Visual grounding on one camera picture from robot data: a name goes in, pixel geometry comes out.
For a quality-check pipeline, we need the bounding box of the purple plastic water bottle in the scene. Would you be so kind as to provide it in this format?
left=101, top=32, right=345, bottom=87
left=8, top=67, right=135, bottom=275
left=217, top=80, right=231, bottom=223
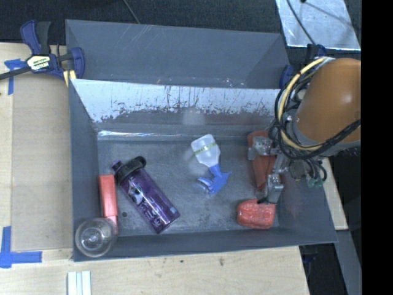
left=111, top=155, right=181, bottom=235

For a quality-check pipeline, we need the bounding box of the red-brown flat block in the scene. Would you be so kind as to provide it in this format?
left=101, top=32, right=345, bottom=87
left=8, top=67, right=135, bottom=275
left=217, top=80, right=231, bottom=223
left=246, top=130, right=278, bottom=194
left=98, top=173, right=120, bottom=230

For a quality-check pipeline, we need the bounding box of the grey metal bin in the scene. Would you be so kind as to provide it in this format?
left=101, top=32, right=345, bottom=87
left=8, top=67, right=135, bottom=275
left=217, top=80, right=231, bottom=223
left=64, top=19, right=339, bottom=262

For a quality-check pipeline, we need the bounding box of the red sponge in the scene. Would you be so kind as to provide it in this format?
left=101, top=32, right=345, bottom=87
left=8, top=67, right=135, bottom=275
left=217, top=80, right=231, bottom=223
left=235, top=198, right=277, bottom=230

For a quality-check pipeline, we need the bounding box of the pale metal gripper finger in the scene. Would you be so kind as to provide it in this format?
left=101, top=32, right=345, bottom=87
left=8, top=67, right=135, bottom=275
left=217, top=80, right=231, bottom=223
left=247, top=135, right=273, bottom=161
left=256, top=173, right=284, bottom=205

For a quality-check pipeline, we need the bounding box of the white and blue spray bottle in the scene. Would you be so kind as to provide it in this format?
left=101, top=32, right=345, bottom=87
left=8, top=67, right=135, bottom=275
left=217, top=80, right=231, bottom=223
left=190, top=133, right=233, bottom=195

